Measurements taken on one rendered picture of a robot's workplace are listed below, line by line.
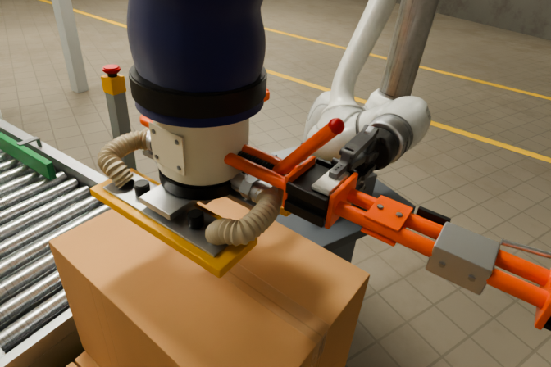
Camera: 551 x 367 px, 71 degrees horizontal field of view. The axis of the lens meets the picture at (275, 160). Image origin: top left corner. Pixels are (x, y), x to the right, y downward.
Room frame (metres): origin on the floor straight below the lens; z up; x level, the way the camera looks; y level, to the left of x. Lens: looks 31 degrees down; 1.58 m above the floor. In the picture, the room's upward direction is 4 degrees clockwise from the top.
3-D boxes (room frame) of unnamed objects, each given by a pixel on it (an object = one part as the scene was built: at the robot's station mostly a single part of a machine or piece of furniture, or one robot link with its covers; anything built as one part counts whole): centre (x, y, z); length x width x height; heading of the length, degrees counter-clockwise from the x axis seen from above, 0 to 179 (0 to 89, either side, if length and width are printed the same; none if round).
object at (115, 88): (1.53, 0.70, 0.50); 0.07 x 0.07 x 1.00; 59
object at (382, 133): (0.62, -0.17, 1.23); 0.09 x 0.07 x 0.08; 147
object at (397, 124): (0.68, -0.21, 1.23); 0.09 x 0.06 x 0.09; 57
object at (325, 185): (0.49, -0.09, 1.25); 0.07 x 0.03 x 0.01; 147
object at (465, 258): (0.38, -0.25, 1.22); 0.07 x 0.07 x 0.04; 57
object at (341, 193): (0.49, -0.07, 1.23); 0.10 x 0.08 x 0.06; 147
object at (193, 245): (0.55, 0.19, 1.12); 0.34 x 0.10 x 0.05; 57
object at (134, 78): (0.63, 0.14, 1.34); 0.23 x 0.23 x 0.04
